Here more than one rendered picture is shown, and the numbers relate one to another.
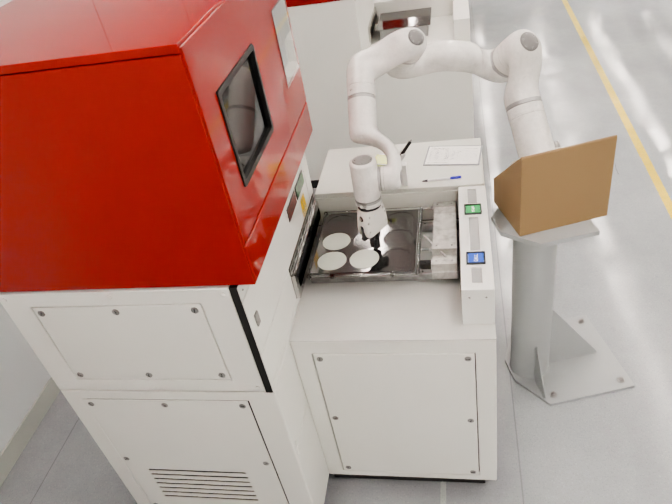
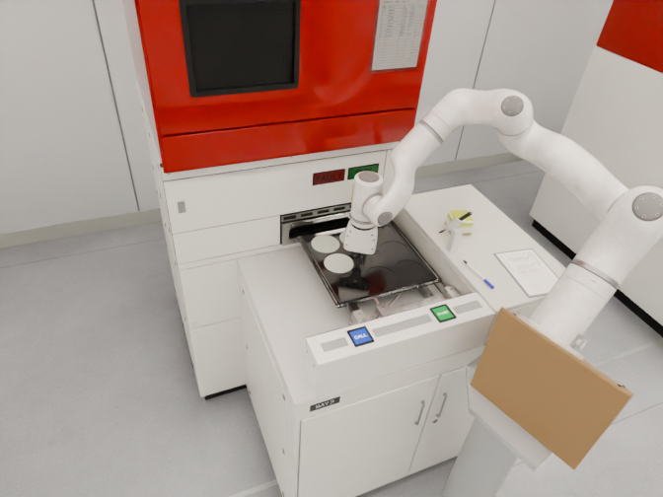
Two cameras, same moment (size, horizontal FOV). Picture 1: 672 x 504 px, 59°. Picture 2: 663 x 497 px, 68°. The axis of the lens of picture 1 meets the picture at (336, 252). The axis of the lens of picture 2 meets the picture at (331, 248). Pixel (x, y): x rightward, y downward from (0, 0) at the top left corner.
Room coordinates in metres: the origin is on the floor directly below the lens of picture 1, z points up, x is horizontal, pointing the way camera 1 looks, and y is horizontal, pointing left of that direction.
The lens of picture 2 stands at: (0.74, -1.01, 1.97)
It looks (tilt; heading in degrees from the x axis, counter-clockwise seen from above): 39 degrees down; 49
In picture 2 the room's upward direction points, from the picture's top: 5 degrees clockwise
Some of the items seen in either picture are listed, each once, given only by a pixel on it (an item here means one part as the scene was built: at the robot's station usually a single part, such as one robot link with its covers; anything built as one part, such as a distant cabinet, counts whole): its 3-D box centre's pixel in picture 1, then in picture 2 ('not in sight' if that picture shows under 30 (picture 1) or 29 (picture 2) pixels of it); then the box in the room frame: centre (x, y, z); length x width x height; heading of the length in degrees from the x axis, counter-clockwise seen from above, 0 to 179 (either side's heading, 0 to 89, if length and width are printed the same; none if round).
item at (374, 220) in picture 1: (370, 216); (361, 234); (1.62, -0.14, 1.03); 0.10 x 0.07 x 0.11; 131
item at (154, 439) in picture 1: (236, 376); (266, 270); (1.64, 0.48, 0.41); 0.82 x 0.71 x 0.82; 165
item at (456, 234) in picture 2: (398, 168); (453, 231); (1.88, -0.28, 1.03); 0.06 x 0.04 x 0.13; 75
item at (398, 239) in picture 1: (367, 240); (366, 256); (1.67, -0.11, 0.90); 0.34 x 0.34 x 0.01; 75
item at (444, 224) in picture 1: (444, 241); (407, 317); (1.62, -0.37, 0.87); 0.36 x 0.08 x 0.03; 165
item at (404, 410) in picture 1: (410, 324); (382, 364); (1.72, -0.24, 0.41); 0.97 x 0.64 x 0.82; 165
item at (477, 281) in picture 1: (475, 249); (400, 341); (1.51, -0.45, 0.89); 0.55 x 0.09 x 0.14; 165
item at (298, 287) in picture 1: (307, 246); (338, 223); (1.72, 0.09, 0.89); 0.44 x 0.02 x 0.10; 165
